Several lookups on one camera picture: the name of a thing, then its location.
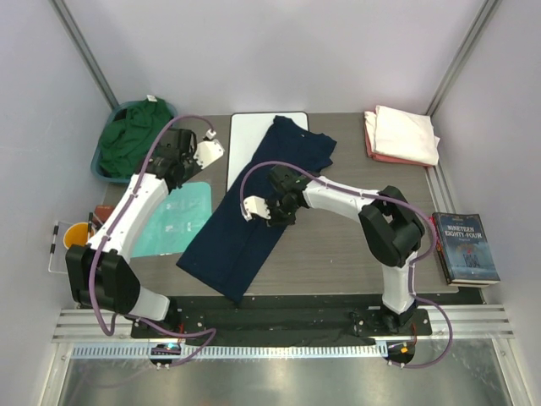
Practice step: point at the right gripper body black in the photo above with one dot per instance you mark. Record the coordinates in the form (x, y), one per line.
(281, 211)

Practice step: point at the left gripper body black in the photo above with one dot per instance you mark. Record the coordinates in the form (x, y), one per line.
(192, 167)

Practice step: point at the navy blue t shirt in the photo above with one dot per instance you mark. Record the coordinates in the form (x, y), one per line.
(229, 250)

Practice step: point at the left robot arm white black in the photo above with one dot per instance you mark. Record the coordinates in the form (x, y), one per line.
(99, 271)

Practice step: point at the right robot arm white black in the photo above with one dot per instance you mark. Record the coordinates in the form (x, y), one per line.
(392, 231)

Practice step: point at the green t shirt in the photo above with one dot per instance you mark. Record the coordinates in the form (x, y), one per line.
(127, 139)

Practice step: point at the teal cutting board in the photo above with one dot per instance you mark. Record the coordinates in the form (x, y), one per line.
(176, 221)

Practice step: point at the white board with black rim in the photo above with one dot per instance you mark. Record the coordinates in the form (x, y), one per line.
(247, 130)

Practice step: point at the teal laundry basket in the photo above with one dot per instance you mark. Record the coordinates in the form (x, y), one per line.
(101, 169)

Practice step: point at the brown red block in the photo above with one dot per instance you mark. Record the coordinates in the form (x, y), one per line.
(102, 213)

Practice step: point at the white mug orange inside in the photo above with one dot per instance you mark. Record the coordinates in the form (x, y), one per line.
(77, 234)

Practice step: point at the black white marker pen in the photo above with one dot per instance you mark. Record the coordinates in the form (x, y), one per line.
(54, 239)

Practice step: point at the clear acrylic tray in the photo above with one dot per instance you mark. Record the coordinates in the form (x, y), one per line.
(57, 263)

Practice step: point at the dark blue book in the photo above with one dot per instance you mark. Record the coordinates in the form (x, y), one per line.
(466, 249)

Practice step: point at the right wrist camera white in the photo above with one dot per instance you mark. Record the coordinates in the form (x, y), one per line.
(255, 206)

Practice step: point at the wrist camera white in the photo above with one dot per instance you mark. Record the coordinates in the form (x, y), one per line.
(255, 206)
(209, 150)

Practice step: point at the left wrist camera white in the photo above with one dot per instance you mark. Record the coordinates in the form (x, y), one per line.
(209, 150)

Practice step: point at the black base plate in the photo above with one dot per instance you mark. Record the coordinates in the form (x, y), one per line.
(292, 320)

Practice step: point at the white slotted cable duct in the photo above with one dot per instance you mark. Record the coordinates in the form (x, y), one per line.
(168, 351)

